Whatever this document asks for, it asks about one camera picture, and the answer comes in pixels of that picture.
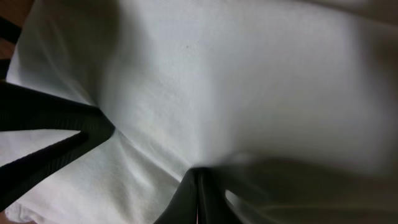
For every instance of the white robot print t-shirt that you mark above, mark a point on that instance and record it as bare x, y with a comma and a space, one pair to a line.
292, 105

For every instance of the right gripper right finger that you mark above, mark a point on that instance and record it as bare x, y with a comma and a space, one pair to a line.
212, 205

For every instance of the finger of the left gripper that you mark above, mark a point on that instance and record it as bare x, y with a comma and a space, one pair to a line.
24, 109

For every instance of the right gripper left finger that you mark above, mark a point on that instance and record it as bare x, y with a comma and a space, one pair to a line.
182, 208

